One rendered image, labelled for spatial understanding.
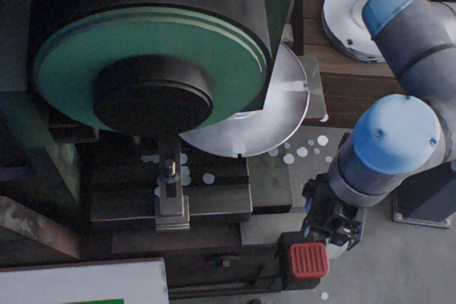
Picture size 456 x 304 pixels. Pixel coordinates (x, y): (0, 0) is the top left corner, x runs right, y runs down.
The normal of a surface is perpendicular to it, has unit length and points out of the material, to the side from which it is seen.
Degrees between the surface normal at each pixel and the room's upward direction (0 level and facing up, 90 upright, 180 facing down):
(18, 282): 78
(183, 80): 28
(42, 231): 73
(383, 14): 53
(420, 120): 3
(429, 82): 44
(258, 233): 0
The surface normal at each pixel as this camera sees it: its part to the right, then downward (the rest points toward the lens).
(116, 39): 0.07, 0.90
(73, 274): 0.09, 0.79
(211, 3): 0.50, -0.41
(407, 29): -0.43, -0.21
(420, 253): 0.06, -0.44
